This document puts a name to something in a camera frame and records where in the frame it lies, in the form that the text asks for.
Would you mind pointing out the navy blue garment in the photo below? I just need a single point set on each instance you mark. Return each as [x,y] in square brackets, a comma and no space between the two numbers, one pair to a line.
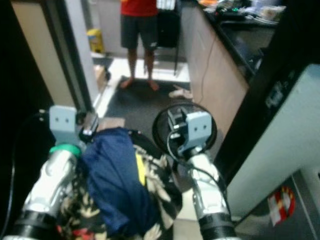
[115,185]

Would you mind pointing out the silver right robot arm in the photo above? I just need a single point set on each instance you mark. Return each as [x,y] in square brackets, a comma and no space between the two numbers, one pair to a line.
[207,192]

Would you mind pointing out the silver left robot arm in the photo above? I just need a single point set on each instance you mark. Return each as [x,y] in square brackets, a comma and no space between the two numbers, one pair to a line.
[50,185]

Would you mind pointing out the grey washing machine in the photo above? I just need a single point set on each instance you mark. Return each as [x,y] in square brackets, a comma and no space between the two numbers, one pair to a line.
[275,145]

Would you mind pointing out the black round floor fan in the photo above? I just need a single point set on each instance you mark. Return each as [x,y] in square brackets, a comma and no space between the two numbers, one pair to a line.
[162,145]

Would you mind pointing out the beige slippers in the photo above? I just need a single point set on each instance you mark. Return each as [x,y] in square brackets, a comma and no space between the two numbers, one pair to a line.
[181,92]

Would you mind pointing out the dark floor mat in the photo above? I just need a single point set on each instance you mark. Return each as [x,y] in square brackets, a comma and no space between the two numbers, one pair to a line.
[130,107]

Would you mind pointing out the wooden kitchen cabinet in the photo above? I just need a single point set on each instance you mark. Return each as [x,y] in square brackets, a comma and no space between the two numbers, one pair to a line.
[215,75]

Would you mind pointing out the dark floral patterned garment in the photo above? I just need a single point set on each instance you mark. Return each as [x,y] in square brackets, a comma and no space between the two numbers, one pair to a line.
[162,190]

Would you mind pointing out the yellow container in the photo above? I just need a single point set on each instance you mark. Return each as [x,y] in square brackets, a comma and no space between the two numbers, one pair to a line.
[95,42]

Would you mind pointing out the black chair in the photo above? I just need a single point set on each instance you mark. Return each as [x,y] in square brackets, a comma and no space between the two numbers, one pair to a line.
[168,30]

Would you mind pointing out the person in red shirt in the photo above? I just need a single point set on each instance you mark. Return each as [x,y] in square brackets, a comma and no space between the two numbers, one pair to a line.
[139,30]

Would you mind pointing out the dark kitchen sink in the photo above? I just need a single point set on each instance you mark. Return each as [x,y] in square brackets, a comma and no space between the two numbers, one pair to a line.
[247,42]

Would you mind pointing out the pale bowl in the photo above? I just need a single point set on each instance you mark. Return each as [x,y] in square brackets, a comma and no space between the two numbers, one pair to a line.
[272,13]

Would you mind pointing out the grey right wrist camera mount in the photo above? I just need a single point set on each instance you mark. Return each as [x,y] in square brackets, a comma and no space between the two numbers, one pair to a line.
[197,129]

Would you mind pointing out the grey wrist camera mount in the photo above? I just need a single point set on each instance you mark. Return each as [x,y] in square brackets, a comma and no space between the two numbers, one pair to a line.
[64,124]
[197,129]

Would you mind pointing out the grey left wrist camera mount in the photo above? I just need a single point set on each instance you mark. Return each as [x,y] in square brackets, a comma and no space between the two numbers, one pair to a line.
[64,124]

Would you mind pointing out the white door frame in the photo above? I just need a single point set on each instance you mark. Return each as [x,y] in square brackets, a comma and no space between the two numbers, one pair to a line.
[82,50]

